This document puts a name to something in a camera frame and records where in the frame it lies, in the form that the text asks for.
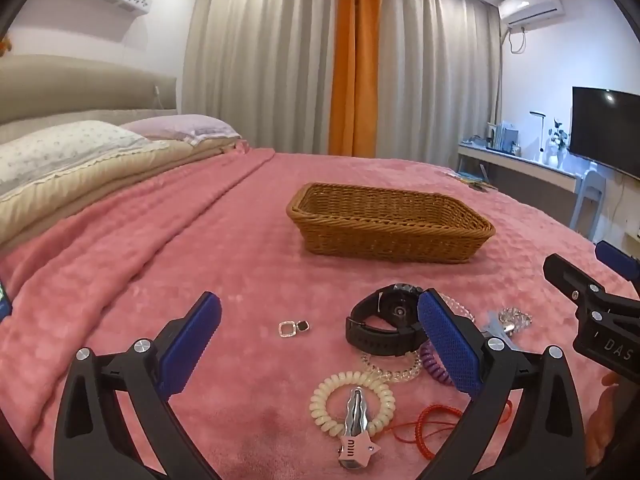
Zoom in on cream spiral hair tie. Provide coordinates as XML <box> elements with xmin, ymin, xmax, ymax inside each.
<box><xmin>308</xmin><ymin>369</ymin><xmax>397</xmax><ymax>441</ymax></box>

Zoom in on silver chain bracelet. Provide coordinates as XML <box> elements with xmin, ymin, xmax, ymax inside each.
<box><xmin>497</xmin><ymin>305</ymin><xmax>535</xmax><ymax>334</ymax></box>

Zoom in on white desk lamp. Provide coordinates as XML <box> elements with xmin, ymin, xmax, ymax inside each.
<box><xmin>529</xmin><ymin>110</ymin><xmax>546</xmax><ymax>162</ymax></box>

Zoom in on purple spiral hair tie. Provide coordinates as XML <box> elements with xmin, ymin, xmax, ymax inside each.
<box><xmin>418</xmin><ymin>339</ymin><xmax>457</xmax><ymax>387</ymax></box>

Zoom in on beige quilt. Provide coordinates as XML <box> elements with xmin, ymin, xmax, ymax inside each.
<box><xmin>1</xmin><ymin>138</ymin><xmax>246</xmax><ymax>252</ymax></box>

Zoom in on clear spiral hair tie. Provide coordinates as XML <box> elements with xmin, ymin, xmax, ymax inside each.
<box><xmin>359</xmin><ymin>349</ymin><xmax>424</xmax><ymax>385</ymax></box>

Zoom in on items on bed edge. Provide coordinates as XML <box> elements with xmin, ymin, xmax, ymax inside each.
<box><xmin>444</xmin><ymin>170</ymin><xmax>497</xmax><ymax>193</ymax></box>

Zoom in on white desk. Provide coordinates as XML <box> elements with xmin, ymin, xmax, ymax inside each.
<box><xmin>458</xmin><ymin>142</ymin><xmax>579</xmax><ymax>224</ymax></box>

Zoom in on right hand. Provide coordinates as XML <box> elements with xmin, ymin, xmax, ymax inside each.
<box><xmin>585</xmin><ymin>372</ymin><xmax>639</xmax><ymax>468</ymax></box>

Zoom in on silver hair clip pink star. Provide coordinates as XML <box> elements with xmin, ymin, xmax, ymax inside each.
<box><xmin>337</xmin><ymin>387</ymin><xmax>381</xmax><ymax>470</ymax></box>

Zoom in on brown wicker basket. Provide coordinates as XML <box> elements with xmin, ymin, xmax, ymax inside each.
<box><xmin>286</xmin><ymin>182</ymin><xmax>496</xmax><ymax>264</ymax></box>

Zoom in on black smart watch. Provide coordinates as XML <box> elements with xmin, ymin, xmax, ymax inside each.
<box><xmin>345</xmin><ymin>283</ymin><xmax>428</xmax><ymax>356</ymax></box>

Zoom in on black television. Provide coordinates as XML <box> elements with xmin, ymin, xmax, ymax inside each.
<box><xmin>568</xmin><ymin>87</ymin><xmax>640</xmax><ymax>179</ymax></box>

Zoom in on silver metal hair clip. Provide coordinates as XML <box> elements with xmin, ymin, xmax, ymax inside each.
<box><xmin>482</xmin><ymin>312</ymin><xmax>518</xmax><ymax>350</ymax></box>

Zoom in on orange curtain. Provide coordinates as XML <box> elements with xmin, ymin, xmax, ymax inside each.
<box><xmin>329</xmin><ymin>0</ymin><xmax>381</xmax><ymax>157</ymax></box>

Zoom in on white floral pillow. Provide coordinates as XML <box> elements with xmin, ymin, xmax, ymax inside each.
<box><xmin>1</xmin><ymin>120</ymin><xmax>169</xmax><ymax>197</ymax></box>

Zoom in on square silver earrings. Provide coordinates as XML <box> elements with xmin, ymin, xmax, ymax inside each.
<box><xmin>278</xmin><ymin>320</ymin><xmax>310</xmax><ymax>338</ymax></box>

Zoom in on small plant in vase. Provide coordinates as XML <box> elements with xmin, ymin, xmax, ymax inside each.
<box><xmin>544</xmin><ymin>119</ymin><xmax>570</xmax><ymax>169</ymax></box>

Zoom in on pink pillow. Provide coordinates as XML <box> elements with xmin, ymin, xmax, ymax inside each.
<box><xmin>122</xmin><ymin>114</ymin><xmax>241</xmax><ymax>145</ymax></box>

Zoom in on beige curtain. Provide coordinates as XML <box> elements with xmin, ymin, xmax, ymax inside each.
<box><xmin>182</xmin><ymin>0</ymin><xmax>502</xmax><ymax>166</ymax></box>

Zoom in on beige padded headboard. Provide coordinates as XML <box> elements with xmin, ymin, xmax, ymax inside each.
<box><xmin>1</xmin><ymin>55</ymin><xmax>178</xmax><ymax>144</ymax></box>

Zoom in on light blue chair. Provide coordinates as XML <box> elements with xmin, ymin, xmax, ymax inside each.
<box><xmin>570</xmin><ymin>162</ymin><xmax>606</xmax><ymax>240</ymax></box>

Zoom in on white air conditioner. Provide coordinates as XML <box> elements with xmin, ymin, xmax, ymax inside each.
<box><xmin>498</xmin><ymin>0</ymin><xmax>564</xmax><ymax>29</ymax></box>

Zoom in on red string bracelet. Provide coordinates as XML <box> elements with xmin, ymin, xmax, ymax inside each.
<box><xmin>389</xmin><ymin>398</ymin><xmax>514</xmax><ymax>461</ymax></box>

